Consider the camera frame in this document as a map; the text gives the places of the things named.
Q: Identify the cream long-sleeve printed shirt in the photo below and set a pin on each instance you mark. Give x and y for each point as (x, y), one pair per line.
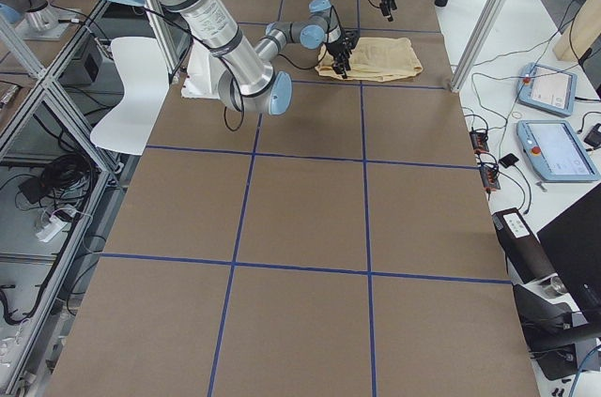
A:
(378, 60)

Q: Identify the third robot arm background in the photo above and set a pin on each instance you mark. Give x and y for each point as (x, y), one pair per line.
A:
(39, 14)

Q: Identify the orange circuit board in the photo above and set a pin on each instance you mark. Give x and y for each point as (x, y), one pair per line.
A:
(487, 164)

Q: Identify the upper blue teach pendant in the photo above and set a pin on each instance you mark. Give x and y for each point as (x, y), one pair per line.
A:
(547, 89)

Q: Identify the blue teach pendant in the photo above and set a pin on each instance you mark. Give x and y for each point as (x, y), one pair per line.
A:
(555, 152)
(547, 89)

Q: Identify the white chair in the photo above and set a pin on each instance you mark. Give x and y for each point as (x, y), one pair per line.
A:
(145, 78)

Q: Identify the lower blue teach pendant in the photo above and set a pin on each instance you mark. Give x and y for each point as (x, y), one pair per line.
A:
(555, 152)

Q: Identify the black box with label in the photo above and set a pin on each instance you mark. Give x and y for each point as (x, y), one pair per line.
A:
(521, 246)

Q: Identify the black monitor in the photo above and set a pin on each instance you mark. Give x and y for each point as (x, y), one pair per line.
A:
(571, 243)

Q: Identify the aluminium frame post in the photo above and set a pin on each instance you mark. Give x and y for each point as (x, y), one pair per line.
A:
(476, 42)

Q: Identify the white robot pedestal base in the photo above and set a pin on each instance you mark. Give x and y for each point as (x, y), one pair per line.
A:
(203, 74)

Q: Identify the aluminium frame rails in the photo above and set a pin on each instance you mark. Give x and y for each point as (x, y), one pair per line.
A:
(56, 189)

